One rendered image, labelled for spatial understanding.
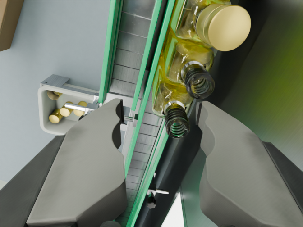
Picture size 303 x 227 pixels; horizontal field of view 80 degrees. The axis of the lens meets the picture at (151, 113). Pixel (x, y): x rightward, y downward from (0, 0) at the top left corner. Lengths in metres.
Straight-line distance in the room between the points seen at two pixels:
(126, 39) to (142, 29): 0.04
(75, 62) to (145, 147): 0.35
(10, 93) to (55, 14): 0.33
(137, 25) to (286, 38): 0.28
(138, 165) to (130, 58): 0.36
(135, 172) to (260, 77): 0.50
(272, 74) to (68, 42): 0.53
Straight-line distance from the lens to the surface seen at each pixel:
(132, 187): 0.74
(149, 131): 0.55
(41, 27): 0.66
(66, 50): 0.64
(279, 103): 0.29
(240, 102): 0.36
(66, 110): 0.65
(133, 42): 0.45
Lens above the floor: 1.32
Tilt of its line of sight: 59 degrees down
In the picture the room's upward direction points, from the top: 178 degrees counter-clockwise
